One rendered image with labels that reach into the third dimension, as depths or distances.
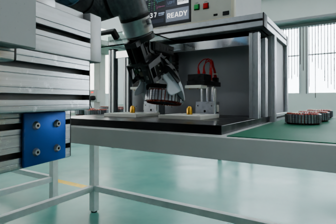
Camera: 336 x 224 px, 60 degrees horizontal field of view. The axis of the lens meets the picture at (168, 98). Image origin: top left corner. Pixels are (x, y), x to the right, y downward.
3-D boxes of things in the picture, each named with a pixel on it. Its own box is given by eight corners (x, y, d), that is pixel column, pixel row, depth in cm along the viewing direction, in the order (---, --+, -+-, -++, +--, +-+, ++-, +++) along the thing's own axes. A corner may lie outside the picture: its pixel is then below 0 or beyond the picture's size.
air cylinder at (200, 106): (214, 116, 105) (214, 101, 105) (195, 116, 109) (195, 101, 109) (219, 116, 109) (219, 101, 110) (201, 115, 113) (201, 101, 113)
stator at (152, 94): (169, 101, 76) (171, 87, 77) (136, 100, 82) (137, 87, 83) (190, 106, 86) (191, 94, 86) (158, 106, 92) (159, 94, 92)
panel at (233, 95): (271, 116, 107) (271, 35, 107) (131, 112, 142) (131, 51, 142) (272, 116, 108) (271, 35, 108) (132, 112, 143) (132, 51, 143)
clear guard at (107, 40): (129, 43, 91) (129, 24, 91) (77, 50, 103) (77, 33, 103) (181, 56, 118) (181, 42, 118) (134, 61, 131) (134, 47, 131)
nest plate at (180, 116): (200, 120, 87) (200, 115, 87) (158, 118, 95) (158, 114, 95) (219, 117, 99) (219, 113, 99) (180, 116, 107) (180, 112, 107)
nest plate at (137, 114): (135, 117, 99) (135, 113, 99) (103, 116, 107) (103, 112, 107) (160, 115, 112) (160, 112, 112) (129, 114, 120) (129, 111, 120)
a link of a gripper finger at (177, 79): (170, 89, 80) (149, 65, 79) (173, 86, 81) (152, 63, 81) (181, 80, 77) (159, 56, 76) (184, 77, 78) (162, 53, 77)
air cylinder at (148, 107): (158, 114, 118) (158, 101, 118) (143, 114, 122) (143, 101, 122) (165, 114, 122) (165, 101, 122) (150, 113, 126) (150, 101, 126)
